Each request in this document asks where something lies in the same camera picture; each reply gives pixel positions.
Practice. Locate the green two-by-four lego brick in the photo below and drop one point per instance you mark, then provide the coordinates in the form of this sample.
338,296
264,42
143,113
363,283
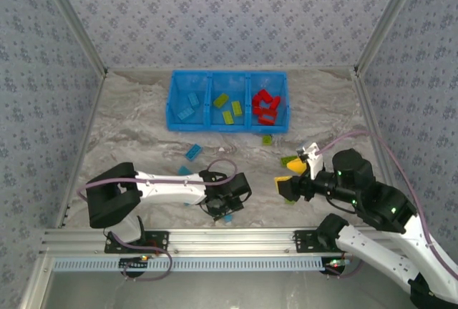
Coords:
220,100
236,108
286,160
228,117

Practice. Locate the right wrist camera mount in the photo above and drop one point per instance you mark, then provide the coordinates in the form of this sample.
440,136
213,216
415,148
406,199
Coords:
315,162

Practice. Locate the red hollow lego frame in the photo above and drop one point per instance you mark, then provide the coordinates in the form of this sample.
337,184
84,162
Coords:
266,121

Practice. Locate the grey metal lower panel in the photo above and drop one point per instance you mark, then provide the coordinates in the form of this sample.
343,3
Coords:
232,291

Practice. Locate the aluminium table side rail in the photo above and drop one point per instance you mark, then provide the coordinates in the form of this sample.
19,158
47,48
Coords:
363,91
84,144

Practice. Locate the aluminium mounting rail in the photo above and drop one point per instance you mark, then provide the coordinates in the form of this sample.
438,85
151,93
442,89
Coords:
232,241

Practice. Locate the red square lego brick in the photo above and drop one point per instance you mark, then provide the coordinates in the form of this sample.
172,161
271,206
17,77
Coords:
256,102
258,111

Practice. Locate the red two-by-four lego brick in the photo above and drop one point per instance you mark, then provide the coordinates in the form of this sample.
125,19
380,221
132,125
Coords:
263,94

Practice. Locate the blue three-compartment bin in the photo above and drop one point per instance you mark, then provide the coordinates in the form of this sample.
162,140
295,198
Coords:
229,128

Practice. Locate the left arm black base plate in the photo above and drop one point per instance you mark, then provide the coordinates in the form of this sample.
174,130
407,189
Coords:
162,246

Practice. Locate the aluminium table end rail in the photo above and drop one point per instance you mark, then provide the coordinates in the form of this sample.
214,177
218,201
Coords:
143,69

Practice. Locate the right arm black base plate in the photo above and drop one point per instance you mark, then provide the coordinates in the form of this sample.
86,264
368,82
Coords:
304,242

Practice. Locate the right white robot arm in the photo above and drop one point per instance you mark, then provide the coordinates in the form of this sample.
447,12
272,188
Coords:
375,251

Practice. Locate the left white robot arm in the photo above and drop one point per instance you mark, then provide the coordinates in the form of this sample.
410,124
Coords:
168,185

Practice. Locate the aluminium frame post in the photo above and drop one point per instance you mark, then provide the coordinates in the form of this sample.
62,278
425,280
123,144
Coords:
73,19
388,19

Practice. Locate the blue two-by-four lego brick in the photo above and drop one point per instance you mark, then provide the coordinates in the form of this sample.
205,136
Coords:
193,152
228,219
186,113

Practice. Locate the small controller board with LED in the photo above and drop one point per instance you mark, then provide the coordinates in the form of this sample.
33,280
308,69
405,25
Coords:
338,262
134,262

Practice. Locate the green square lego brick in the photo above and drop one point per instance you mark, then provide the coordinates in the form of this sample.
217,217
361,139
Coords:
290,200
267,139

